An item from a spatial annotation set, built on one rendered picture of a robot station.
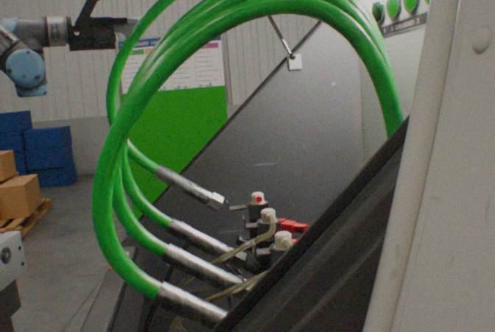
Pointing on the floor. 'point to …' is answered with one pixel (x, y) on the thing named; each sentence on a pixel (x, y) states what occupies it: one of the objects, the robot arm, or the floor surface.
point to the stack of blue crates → (38, 149)
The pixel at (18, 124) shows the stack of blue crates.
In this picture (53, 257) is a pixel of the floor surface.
